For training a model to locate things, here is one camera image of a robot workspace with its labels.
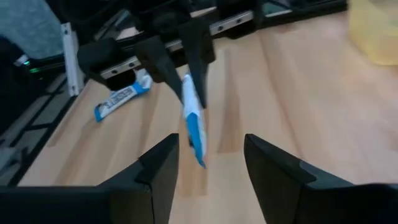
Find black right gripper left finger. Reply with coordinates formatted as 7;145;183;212
0;133;180;224

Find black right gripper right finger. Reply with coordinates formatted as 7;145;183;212
244;133;398;224

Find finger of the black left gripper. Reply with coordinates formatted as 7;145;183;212
178;18;217;109
135;35;184;103

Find blue white candy bar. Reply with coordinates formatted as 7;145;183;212
181;73;208;169
93;68;154;123

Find yellow plastic basket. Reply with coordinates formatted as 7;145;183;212
347;0;398;67

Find white upright bracket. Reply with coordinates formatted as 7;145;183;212
60;22;85;97

